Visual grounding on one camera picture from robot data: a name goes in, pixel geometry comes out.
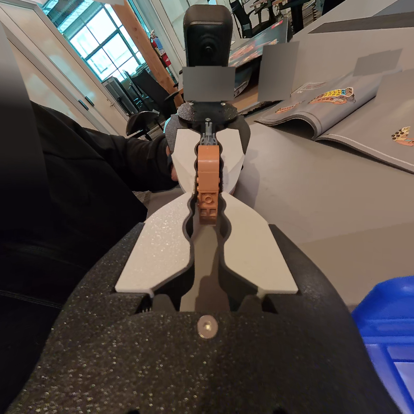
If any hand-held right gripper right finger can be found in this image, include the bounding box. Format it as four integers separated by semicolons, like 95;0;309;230
219;191;299;302

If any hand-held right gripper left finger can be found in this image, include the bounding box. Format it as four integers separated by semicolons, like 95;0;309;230
115;192;198;296

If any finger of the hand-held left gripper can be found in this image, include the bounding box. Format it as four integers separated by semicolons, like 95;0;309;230
170;129;200;195
218;129;245;195

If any brown lego ship build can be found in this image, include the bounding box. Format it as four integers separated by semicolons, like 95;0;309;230
193;118;224;225

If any person's left forearm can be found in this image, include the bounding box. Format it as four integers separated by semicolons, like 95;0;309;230
107;133;172;194

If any person's left hand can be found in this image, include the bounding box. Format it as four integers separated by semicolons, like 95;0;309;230
166;146;179;182

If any black office chair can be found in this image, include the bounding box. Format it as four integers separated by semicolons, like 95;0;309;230
124;69;182;141
230;0;253;33

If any red fire extinguisher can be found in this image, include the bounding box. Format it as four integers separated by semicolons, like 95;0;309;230
150;31;171;67

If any person's black jacket torso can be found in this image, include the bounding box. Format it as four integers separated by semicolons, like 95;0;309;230
0;100;149;414

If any grid window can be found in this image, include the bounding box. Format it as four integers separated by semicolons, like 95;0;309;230
42;0;152;83

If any open grey instruction booklet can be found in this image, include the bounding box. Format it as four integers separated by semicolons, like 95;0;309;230
254;69;414;175

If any dark grey desk mat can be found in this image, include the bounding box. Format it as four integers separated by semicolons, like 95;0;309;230
307;6;398;34

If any blue plastic bin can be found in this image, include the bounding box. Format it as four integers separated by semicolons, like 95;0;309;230
351;275;414;414

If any white cabinet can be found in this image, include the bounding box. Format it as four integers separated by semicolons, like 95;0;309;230
0;5;130;136

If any wooden post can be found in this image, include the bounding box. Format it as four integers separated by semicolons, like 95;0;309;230
113;0;180;97

